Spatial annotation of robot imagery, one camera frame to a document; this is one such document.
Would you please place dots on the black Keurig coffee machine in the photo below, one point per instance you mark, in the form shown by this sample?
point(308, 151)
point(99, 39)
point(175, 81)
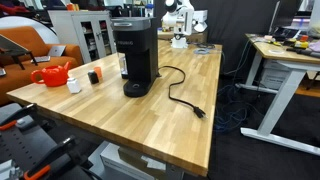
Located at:
point(140, 50)

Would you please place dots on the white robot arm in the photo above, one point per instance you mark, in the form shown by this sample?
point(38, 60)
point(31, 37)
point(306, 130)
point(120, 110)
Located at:
point(182, 16)

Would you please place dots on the small orange cup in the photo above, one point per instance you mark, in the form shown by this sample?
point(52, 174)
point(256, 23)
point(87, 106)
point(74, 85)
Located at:
point(98, 72)

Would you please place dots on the small black orange object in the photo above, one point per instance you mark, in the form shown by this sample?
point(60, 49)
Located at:
point(93, 77)

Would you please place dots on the white box under table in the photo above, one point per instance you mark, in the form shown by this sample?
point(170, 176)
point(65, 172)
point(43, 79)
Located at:
point(120, 163)

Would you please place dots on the red plastic watering can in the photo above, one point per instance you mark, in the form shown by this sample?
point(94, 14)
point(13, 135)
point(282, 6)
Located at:
point(50, 76)

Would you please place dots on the white storage box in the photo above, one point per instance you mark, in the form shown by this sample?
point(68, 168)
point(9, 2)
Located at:
point(271, 75)

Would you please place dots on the silver laptop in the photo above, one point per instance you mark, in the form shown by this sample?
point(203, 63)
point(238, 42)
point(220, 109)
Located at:
point(55, 51)

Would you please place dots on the grey cabinet with glass doors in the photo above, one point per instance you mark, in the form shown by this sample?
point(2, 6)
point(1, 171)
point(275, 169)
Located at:
point(63, 26)

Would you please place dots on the white tape roll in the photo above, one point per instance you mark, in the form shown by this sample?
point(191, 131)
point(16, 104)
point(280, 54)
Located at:
point(276, 51)

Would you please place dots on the wooden desk with white legs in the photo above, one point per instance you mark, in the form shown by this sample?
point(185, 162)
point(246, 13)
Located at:
point(283, 56)

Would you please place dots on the orange sofa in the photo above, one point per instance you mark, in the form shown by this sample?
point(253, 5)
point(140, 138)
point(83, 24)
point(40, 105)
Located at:
point(30, 38)

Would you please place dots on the black monitor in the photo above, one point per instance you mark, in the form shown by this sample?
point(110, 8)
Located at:
point(286, 13)

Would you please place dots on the black perforated plate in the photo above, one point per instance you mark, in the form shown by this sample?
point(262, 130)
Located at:
point(20, 146)

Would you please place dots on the black laptop stand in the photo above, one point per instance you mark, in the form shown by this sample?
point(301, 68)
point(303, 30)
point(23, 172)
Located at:
point(10, 46)

